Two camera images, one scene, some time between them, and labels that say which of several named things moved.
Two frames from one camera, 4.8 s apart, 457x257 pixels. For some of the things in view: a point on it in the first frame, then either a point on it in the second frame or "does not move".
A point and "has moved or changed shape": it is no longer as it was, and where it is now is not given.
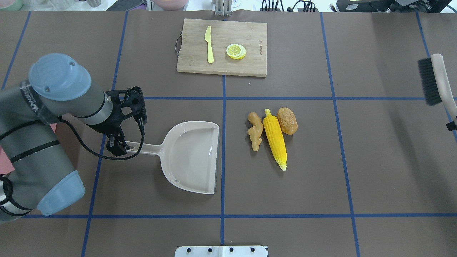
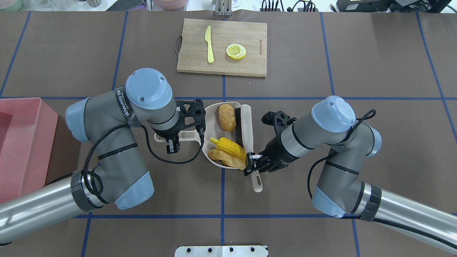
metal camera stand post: (223, 8) does not move
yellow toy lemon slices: (236, 51) does not move
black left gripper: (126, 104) -> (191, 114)
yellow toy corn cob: (275, 137) has moved or changed shape
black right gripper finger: (451, 126) -> (259, 166)
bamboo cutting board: (193, 54) does not move
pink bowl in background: (170, 5) does not move
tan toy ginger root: (255, 131) -> (215, 154)
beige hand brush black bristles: (435, 84) -> (244, 130)
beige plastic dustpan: (189, 151) -> (211, 129)
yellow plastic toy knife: (210, 56) does not move
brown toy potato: (287, 120) has moved or changed shape
